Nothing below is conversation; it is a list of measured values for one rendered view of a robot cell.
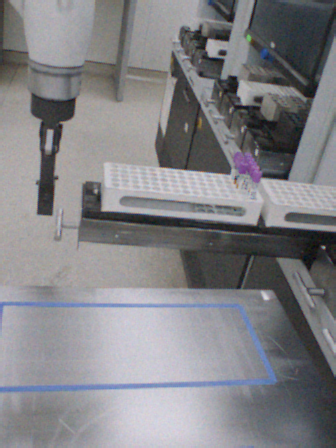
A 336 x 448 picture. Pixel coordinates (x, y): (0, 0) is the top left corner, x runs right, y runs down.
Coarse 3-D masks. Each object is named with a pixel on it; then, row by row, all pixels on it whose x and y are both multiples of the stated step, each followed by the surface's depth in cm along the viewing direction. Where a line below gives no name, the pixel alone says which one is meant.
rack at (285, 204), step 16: (272, 192) 102; (288, 192) 103; (304, 192) 104; (320, 192) 106; (272, 208) 98; (288, 208) 98; (304, 208) 99; (320, 208) 99; (272, 224) 100; (288, 224) 100; (304, 224) 101; (320, 224) 101
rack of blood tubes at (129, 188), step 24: (120, 168) 99; (144, 168) 101; (120, 192) 93; (144, 192) 93; (168, 192) 95; (192, 192) 97; (216, 192) 98; (240, 192) 100; (168, 216) 96; (192, 216) 97; (216, 216) 98
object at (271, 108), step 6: (264, 96) 156; (270, 96) 153; (264, 102) 156; (270, 102) 151; (276, 102) 149; (264, 108) 155; (270, 108) 151; (276, 108) 147; (282, 108) 147; (264, 114) 155; (270, 114) 151; (276, 114) 148; (270, 120) 150; (276, 120) 149
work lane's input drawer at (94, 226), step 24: (96, 192) 99; (96, 216) 94; (120, 216) 95; (144, 216) 95; (96, 240) 95; (120, 240) 96; (144, 240) 97; (168, 240) 97; (192, 240) 98; (216, 240) 98; (240, 240) 99; (264, 240) 99; (288, 240) 100; (312, 240) 101
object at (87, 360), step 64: (0, 320) 66; (64, 320) 68; (128, 320) 71; (192, 320) 73; (256, 320) 75; (0, 384) 58; (64, 384) 60; (128, 384) 61; (192, 384) 63; (256, 384) 64; (320, 384) 66
